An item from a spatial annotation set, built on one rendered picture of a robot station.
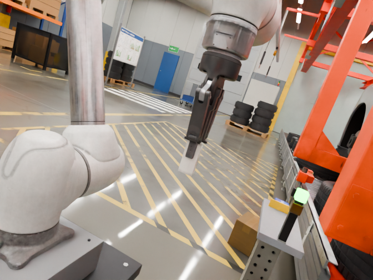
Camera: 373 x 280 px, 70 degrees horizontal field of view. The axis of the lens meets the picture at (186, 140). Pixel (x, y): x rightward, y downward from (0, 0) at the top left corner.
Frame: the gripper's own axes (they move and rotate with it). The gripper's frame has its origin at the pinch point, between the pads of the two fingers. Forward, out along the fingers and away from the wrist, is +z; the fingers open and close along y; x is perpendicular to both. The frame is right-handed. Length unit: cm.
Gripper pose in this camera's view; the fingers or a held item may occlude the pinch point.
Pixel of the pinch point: (190, 156)
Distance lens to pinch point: 53.1
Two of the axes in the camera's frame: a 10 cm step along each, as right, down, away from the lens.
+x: 9.0, 3.4, -2.7
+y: -3.2, 0.9, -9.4
